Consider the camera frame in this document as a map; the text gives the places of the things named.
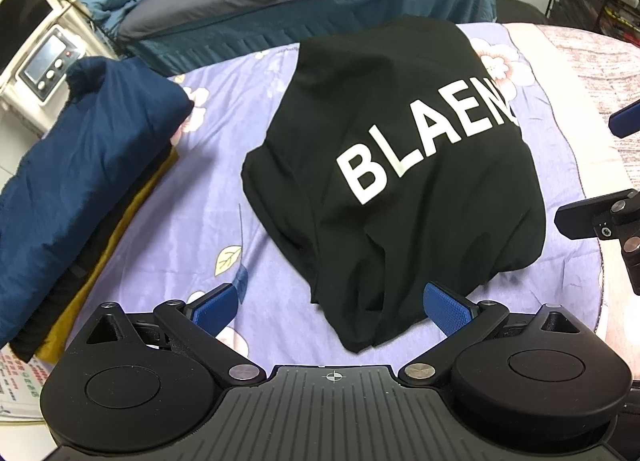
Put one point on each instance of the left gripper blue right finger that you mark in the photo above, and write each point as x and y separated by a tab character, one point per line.
448	310

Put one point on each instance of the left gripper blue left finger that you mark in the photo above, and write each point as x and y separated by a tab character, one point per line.
213	311

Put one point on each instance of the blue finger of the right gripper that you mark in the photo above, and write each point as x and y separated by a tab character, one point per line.
625	122

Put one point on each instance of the folded navy blue jacket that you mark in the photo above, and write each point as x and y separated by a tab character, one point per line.
118	117

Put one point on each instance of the folded mustard yellow garment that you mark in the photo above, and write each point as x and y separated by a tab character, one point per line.
52	346

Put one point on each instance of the white device with screen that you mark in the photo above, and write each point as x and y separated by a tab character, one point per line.
45	67

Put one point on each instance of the black BLAENZAIGA jacket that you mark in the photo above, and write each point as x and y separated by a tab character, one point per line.
392	162

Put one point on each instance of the folded black garment in stack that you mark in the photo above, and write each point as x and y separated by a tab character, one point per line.
39	323

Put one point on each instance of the white framed monitor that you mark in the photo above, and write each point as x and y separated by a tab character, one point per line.
23	22

